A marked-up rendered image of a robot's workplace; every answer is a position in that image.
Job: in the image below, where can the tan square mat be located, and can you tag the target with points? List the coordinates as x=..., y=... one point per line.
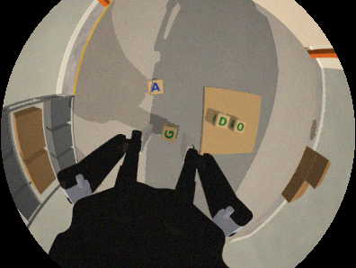
x=240, y=105

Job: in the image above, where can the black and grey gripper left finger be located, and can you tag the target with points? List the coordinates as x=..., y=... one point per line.
x=82, y=179

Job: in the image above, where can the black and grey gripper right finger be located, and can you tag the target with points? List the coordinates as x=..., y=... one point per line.
x=226, y=210

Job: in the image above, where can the tan letter block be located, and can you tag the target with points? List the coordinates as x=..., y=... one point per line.
x=156, y=87
x=169, y=132
x=237, y=125
x=220, y=120

